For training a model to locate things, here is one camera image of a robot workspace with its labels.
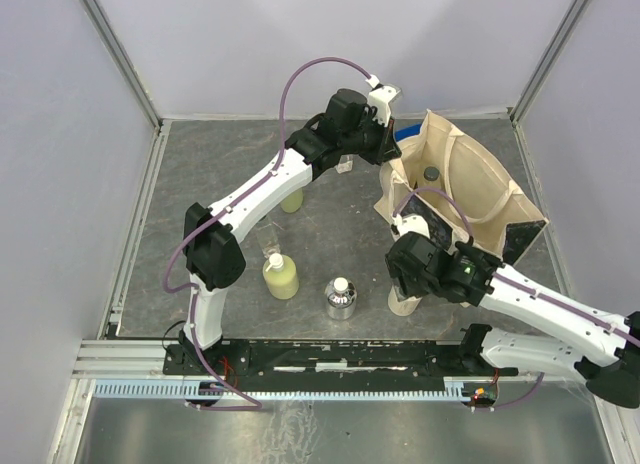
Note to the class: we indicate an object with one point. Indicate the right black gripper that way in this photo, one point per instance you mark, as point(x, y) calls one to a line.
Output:
point(396, 273)

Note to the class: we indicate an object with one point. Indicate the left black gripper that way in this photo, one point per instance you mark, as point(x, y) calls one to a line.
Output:
point(386, 149)

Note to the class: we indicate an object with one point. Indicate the beige jar wide lid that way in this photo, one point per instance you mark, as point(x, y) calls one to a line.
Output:
point(401, 305)

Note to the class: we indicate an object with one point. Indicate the clear square bottle back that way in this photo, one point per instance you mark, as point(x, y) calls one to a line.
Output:
point(345, 164)

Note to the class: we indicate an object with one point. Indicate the silver round bottle white cap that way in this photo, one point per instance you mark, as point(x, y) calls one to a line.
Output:
point(341, 298)

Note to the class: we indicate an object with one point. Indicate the beige canvas tote bag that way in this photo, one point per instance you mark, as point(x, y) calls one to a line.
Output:
point(480, 198)

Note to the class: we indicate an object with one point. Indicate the green bottle beige flip cap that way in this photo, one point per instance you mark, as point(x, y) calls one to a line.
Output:
point(293, 202)

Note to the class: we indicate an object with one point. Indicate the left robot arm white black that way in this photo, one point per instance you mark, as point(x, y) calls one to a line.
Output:
point(352, 124)

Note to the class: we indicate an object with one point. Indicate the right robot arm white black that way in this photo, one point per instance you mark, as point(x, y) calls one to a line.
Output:
point(597, 348)

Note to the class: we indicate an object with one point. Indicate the blue cloth behind bag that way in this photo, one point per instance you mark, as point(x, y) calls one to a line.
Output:
point(407, 132)

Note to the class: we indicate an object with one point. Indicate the small circuit board red led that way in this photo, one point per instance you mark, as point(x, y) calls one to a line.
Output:
point(483, 397)

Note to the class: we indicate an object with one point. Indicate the yellow green pump bottle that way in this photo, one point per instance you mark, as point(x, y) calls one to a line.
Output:
point(280, 275)

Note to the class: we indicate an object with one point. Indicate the clear square bottle dark cap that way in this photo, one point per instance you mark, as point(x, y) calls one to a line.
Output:
point(267, 238)

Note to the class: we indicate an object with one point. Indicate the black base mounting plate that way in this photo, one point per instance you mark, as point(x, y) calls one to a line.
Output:
point(243, 359)

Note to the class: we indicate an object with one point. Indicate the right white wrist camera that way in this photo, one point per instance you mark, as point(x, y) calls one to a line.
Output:
point(402, 225)

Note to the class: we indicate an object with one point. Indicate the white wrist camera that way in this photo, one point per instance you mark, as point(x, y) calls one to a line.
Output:
point(380, 98)
point(402, 225)

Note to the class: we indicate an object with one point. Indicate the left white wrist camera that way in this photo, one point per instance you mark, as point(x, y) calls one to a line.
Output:
point(380, 98)

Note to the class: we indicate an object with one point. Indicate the right aluminium frame post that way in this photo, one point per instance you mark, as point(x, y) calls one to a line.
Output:
point(549, 57)

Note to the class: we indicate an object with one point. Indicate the aluminium frame post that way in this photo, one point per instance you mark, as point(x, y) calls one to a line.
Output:
point(549, 57)
point(118, 54)

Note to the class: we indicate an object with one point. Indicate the light blue cable duct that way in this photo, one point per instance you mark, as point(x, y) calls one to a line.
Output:
point(304, 386)

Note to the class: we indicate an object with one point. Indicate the left aluminium frame post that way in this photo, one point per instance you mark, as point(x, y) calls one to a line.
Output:
point(118, 54)

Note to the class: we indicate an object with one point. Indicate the aluminium front rail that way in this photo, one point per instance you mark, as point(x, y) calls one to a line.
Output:
point(156, 358)

